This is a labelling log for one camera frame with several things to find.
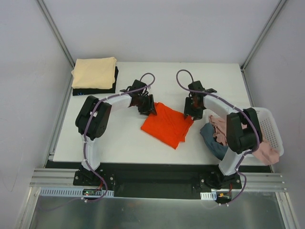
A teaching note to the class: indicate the left aluminium frame post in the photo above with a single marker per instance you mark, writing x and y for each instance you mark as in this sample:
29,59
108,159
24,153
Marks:
54,29

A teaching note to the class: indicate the right white cable duct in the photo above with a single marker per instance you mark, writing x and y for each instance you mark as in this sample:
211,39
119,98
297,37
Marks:
208,195

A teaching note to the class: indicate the white plastic laundry basket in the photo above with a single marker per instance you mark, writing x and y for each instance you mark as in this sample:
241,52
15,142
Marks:
268,125

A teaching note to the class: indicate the right aluminium frame post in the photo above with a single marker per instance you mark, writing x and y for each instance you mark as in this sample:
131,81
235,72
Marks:
264,32

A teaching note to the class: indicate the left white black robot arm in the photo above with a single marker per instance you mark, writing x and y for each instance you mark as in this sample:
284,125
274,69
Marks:
94,115

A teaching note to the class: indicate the folded black t shirt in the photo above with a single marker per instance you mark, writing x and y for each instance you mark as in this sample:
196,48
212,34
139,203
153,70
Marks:
88,91

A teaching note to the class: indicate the blue grey t shirt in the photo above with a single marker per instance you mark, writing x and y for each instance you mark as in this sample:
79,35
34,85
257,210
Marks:
217,149

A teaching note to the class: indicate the orange t shirt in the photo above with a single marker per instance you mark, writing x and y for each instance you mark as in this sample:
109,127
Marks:
168,126

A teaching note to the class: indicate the pink t shirt in basket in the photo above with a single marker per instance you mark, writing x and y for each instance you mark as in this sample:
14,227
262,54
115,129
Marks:
265,153

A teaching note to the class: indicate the aluminium rail front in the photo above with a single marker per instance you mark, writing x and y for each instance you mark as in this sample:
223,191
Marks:
51,177

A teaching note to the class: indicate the folded cream t shirt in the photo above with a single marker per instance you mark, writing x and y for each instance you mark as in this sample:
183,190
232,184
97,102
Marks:
94,73

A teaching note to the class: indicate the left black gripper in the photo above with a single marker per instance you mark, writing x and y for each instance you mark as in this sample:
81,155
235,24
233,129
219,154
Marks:
147,106

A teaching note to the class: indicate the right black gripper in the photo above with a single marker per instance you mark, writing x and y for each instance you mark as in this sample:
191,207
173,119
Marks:
192,110

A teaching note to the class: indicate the white cable duct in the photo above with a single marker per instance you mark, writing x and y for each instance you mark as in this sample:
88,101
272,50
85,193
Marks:
208,195
74,192

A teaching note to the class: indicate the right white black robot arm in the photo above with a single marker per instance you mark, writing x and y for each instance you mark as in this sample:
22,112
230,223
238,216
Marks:
240,135

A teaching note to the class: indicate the aluminium frame post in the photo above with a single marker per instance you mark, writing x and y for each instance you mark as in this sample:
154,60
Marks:
264,32
54,29

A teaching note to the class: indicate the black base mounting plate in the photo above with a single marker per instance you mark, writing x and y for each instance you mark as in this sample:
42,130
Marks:
215,180

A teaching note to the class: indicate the left white cable duct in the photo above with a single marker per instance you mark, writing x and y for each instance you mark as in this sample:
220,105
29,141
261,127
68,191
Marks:
74,192

